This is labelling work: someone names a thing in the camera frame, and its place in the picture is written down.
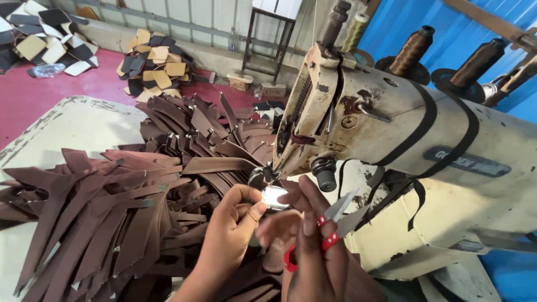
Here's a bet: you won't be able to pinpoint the person's left hand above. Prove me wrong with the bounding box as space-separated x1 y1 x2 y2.
197 184 268 274

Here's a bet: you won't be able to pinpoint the person's right hand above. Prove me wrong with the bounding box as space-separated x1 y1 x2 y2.
256 174 354 302

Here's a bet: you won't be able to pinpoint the red-handled thread snips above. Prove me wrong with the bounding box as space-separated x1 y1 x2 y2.
283 188 371 273

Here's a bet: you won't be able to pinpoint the cream industrial sewing machine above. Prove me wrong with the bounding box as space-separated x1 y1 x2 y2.
272 41 537 282

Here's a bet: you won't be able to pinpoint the black elastic band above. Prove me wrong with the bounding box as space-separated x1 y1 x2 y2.
373 81 438 168
406 100 481 232

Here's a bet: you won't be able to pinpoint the pile of tan black soles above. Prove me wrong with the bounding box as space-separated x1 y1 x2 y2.
115 28 212 104

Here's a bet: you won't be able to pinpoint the copper brown thread spool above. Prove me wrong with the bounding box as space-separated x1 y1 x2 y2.
388 25 436 79

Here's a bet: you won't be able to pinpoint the dark brown thread spool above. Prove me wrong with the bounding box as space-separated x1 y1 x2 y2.
450 38 507 88
320 0 352 50

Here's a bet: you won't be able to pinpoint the olive green thread spool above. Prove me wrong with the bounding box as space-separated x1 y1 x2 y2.
341 13 371 54

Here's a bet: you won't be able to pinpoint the crumpled clear plastic bottle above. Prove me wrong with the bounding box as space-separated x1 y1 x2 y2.
27 63 67 79

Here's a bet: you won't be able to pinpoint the heap of black cream soles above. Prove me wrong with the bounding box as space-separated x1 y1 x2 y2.
0 0 100 78

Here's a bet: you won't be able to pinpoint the wooden thread stand bar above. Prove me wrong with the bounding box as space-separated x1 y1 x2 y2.
441 0 537 52

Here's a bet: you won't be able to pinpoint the heap of brown leather straps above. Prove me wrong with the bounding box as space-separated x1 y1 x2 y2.
0 92 294 302

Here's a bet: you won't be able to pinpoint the dark metal frame stand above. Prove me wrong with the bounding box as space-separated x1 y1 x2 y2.
241 6 297 86

